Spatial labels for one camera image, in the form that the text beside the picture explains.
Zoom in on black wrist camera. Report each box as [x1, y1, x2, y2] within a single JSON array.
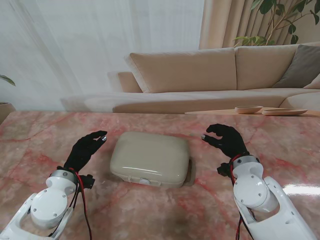
[[79, 174, 96, 190], [216, 162, 232, 177]]

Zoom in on grey cushion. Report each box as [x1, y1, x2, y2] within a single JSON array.
[[272, 44, 320, 88]]

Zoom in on round wooden bowl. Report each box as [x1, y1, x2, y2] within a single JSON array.
[[234, 105, 264, 115]]

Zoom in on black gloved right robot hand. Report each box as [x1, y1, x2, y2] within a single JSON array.
[[201, 123, 251, 161]]

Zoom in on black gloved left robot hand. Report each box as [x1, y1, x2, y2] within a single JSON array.
[[56, 130, 108, 176]]

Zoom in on tall green leafy plant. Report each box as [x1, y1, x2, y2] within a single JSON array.
[[233, 0, 320, 46]]

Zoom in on white sheer curtain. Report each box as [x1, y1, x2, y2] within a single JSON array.
[[0, 0, 206, 112]]

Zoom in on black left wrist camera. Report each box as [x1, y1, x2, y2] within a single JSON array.
[[79, 174, 96, 190]]

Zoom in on red black arm cable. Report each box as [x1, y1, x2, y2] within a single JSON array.
[[47, 168, 93, 240], [228, 156, 253, 240]]

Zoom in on beige plant pot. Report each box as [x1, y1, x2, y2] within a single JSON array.
[[0, 101, 16, 125]]

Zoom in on beige suitcase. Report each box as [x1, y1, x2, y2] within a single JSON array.
[[109, 131, 197, 189]]

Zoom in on beige sofa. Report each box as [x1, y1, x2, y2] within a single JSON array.
[[59, 41, 320, 114]]

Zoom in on flat wooden tray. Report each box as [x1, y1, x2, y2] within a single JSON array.
[[261, 107, 308, 116]]

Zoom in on light wooden coffee table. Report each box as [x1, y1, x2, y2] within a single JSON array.
[[184, 108, 320, 118]]

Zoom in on beige curtain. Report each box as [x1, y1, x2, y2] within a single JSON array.
[[198, 0, 320, 50]]

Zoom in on red black right arm cable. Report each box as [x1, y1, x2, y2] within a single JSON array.
[[228, 156, 253, 240]]

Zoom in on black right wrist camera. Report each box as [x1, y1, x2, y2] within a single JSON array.
[[216, 162, 232, 177]]

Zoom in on red black left arm cable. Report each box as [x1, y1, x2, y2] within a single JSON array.
[[47, 168, 93, 240]]

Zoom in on single green plant leaf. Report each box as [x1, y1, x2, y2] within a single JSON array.
[[0, 74, 16, 87]]

